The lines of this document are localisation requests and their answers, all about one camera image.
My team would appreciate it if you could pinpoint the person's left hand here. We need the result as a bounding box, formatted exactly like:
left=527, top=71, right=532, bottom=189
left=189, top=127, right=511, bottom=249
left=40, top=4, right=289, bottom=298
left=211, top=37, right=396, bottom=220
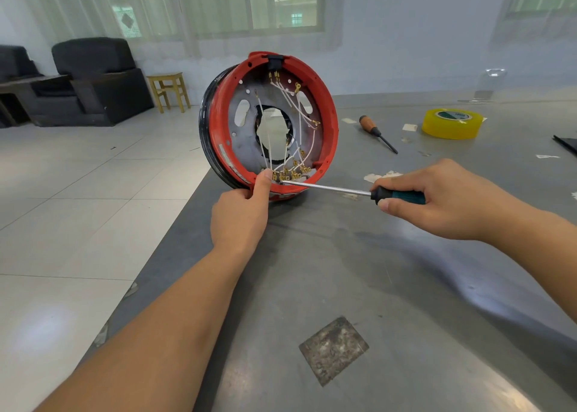
left=210, top=170, right=274, bottom=259

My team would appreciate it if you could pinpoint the person's right hand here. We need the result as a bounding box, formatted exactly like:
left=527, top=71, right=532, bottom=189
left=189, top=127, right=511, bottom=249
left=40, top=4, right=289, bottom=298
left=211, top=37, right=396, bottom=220
left=371, top=159, right=508, bottom=242

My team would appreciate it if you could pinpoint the teal handle screwdriver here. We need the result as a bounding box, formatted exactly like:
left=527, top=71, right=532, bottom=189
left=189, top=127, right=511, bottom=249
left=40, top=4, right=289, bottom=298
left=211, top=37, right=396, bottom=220
left=275, top=180, right=427, bottom=205

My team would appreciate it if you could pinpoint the red round appliance base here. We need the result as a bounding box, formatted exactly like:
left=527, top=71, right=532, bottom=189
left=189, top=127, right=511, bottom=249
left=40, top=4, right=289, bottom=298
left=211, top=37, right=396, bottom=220
left=198, top=52, right=340, bottom=201

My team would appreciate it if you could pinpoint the person's left forearm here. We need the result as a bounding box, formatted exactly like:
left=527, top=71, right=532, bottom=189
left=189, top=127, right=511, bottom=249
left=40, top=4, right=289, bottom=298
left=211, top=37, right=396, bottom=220
left=36, top=245, right=258, bottom=412

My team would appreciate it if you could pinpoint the crumpled white tape piece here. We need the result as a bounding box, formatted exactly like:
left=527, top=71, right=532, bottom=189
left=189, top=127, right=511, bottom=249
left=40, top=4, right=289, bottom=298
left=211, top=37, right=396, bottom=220
left=363, top=170, right=404, bottom=183

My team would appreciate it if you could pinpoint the yellow tape roll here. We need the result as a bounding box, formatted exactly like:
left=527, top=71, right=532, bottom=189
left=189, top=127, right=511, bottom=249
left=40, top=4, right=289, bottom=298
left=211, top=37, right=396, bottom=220
left=422, top=108, right=486, bottom=141

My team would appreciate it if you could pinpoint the black flat plate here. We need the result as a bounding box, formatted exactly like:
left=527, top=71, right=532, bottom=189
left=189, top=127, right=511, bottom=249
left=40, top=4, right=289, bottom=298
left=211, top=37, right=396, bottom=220
left=552, top=135, right=577, bottom=156

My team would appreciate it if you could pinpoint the small wooden stool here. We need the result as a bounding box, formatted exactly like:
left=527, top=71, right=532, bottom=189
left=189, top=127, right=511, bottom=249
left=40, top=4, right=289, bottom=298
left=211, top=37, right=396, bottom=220
left=147, top=72, right=191, bottom=113

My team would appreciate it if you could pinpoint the sheer white curtain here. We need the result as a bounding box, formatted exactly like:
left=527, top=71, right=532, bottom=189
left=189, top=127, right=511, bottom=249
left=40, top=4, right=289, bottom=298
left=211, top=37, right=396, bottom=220
left=491, top=0, right=577, bottom=48
left=13, top=0, right=346, bottom=58

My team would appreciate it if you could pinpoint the black armchair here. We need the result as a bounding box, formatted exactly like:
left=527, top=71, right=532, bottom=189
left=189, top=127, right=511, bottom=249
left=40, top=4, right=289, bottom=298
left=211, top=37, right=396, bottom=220
left=18, top=37, right=154, bottom=127

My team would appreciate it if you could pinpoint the dark coffee table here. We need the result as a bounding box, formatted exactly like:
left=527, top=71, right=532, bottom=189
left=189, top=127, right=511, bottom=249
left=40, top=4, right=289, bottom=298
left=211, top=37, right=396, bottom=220
left=0, top=75, right=69, bottom=127

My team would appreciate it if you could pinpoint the black sofa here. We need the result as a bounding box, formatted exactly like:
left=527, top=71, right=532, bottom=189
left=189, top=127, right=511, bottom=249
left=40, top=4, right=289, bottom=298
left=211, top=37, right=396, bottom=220
left=0, top=45, right=41, bottom=129

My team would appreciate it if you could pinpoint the orange handle screwdriver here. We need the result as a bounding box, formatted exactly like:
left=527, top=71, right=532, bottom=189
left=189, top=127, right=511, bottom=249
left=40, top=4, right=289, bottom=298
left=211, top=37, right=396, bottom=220
left=359, top=115, right=398, bottom=155

